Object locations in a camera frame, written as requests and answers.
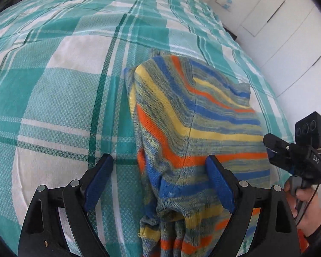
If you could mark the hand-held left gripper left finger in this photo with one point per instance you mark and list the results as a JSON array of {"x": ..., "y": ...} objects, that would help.
[{"x": 99, "y": 182}]

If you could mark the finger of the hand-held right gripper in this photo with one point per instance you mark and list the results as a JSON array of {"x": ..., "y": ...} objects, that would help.
[
  {"x": 277, "y": 142},
  {"x": 279, "y": 160}
]

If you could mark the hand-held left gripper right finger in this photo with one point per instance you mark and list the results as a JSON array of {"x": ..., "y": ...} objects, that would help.
[{"x": 219, "y": 184}]

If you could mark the striped knit sweater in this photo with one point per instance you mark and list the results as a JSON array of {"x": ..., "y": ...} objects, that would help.
[{"x": 192, "y": 128}]

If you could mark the person's right forearm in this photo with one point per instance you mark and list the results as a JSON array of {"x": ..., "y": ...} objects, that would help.
[{"x": 319, "y": 230}]

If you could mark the person's right hand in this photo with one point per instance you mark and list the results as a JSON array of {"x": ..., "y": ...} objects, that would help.
[{"x": 311, "y": 211}]

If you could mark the teal plaid bedsheet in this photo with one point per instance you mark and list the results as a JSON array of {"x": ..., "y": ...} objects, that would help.
[{"x": 56, "y": 85}]

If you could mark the white wall outlet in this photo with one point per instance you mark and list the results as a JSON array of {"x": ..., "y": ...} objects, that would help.
[{"x": 225, "y": 4}]

